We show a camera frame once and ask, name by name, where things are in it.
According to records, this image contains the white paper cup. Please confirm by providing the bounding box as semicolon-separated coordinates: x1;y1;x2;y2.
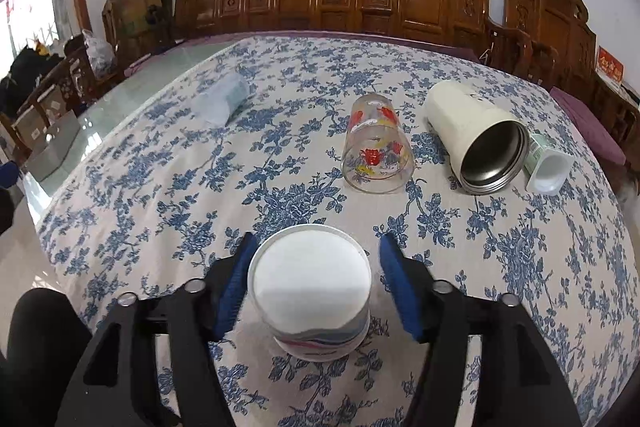
247;223;372;362

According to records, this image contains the small green white cup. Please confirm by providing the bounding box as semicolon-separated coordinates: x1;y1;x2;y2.
524;133;575;196

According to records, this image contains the cream steel thermos cup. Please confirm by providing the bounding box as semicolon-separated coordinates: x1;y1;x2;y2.
425;80;529;195

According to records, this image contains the glass cup with red print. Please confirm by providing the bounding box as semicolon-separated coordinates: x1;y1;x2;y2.
342;93;414;194

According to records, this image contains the frosted plastic cup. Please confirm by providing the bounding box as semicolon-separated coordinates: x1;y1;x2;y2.
194;74;250;128

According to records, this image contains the blue floral tablecloth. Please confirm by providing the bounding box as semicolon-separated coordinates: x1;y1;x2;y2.
38;37;639;426

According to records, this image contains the purple armchair cushion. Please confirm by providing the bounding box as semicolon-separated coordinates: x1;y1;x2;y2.
549;87;626;166

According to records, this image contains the wooden chair at left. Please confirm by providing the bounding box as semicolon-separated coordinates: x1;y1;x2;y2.
1;36;125;162

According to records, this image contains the purple bench cushion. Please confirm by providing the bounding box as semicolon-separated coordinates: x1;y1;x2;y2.
124;30;480;78

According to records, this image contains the red gift box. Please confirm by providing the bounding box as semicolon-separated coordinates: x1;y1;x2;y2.
596;46;624;84

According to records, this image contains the carved wooden armchair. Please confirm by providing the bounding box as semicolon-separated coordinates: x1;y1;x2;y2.
503;0;639;170

